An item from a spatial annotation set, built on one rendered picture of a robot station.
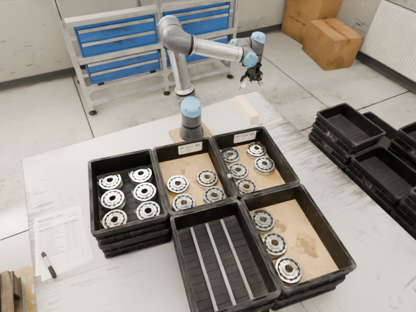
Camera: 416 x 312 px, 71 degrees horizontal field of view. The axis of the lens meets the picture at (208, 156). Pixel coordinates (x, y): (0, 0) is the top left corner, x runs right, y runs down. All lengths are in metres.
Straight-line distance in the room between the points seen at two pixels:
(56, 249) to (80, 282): 0.20
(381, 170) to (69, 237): 2.04
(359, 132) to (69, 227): 2.04
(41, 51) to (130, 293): 3.08
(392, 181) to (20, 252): 2.61
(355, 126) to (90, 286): 2.07
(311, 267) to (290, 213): 0.24
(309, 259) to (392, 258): 0.45
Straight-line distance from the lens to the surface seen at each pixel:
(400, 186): 2.40
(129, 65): 3.12
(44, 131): 3.28
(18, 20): 3.78
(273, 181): 1.47
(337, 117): 2.55
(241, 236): 1.27
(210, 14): 3.26
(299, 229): 1.34
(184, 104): 1.66
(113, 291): 1.36
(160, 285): 1.33
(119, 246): 1.32
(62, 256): 1.49
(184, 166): 1.48
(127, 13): 2.93
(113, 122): 3.14
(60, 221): 1.59
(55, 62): 3.96
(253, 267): 1.22
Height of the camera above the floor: 1.94
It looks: 47 degrees down
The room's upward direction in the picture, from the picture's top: 2 degrees clockwise
